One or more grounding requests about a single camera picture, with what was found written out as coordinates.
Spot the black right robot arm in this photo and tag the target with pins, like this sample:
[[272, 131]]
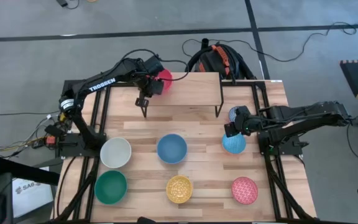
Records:
[[306, 113]]

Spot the black power adapter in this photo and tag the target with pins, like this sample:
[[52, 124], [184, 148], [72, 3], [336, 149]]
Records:
[[62, 2]]

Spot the pink wavy pattern bowl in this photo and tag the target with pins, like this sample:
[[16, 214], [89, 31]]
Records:
[[244, 190]]

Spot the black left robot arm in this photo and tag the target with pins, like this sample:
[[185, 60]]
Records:
[[101, 84]]

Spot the black stand beam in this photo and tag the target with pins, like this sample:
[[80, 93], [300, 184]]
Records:
[[26, 171]]

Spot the small black object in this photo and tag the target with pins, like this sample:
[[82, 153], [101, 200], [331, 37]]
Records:
[[146, 221]]

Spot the white cardboard box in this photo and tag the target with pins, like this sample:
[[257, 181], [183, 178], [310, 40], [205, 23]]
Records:
[[31, 193]]

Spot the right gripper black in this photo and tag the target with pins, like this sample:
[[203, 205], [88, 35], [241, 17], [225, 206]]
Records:
[[250, 123]]

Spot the plain white bowl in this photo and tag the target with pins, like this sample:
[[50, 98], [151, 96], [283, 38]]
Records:
[[115, 152]]

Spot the plain red bowl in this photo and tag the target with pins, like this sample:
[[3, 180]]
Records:
[[167, 77]]

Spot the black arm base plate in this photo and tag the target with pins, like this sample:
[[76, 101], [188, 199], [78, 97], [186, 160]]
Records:
[[70, 146], [294, 148]]

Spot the light blue bowl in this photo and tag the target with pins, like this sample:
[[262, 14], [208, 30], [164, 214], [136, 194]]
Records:
[[235, 145]]

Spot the plain green bowl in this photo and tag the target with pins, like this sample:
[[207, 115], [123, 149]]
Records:
[[110, 187]]

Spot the black and orange backpack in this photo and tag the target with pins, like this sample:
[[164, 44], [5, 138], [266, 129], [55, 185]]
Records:
[[216, 60]]

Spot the yellow bowl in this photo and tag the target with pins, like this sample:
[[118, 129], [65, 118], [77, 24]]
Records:
[[179, 189]]

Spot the wooden shelf with black legs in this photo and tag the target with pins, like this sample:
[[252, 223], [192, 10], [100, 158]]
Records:
[[194, 90]]

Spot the blue white radial bowl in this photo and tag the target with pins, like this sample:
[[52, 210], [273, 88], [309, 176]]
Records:
[[232, 114]]

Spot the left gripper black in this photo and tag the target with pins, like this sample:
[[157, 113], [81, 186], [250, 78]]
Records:
[[145, 82]]

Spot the orange connector block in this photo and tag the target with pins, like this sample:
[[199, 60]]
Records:
[[51, 140]]

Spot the plain blue bowl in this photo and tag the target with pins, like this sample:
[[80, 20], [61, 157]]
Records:
[[171, 148]]

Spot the black aluminium table frame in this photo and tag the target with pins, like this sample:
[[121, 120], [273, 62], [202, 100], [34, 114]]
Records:
[[105, 105]]

